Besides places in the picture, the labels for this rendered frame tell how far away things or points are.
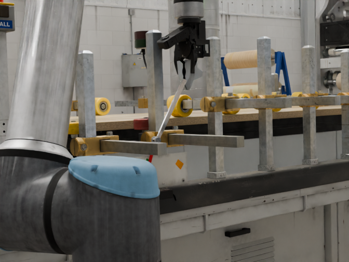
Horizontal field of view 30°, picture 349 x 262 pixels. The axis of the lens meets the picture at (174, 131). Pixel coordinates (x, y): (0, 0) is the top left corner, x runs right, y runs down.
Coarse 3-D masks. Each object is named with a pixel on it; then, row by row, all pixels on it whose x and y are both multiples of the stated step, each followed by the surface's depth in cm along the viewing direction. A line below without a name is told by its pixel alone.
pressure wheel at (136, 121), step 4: (136, 120) 206; (140, 120) 206; (144, 120) 205; (148, 120) 205; (136, 124) 207; (140, 124) 206; (144, 124) 205; (148, 124) 205; (136, 128) 207; (140, 128) 206; (144, 128) 205; (148, 128) 205
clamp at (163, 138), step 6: (144, 132) 197; (150, 132) 196; (156, 132) 196; (168, 132) 199; (174, 132) 200; (180, 132) 202; (144, 138) 196; (150, 138) 195; (162, 138) 197; (168, 144) 199
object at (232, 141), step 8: (168, 136) 199; (176, 136) 196; (184, 136) 193; (192, 136) 191; (200, 136) 188; (208, 136) 185; (216, 136) 183; (224, 136) 181; (232, 136) 179; (240, 136) 178; (176, 144) 196; (184, 144) 193; (192, 144) 191; (200, 144) 188; (208, 144) 186; (216, 144) 183; (224, 144) 181; (232, 144) 178; (240, 144) 178
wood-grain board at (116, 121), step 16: (192, 112) 294; (240, 112) 270; (256, 112) 264; (272, 112) 261; (288, 112) 267; (320, 112) 281; (336, 112) 289; (96, 128) 206; (112, 128) 210; (128, 128) 214
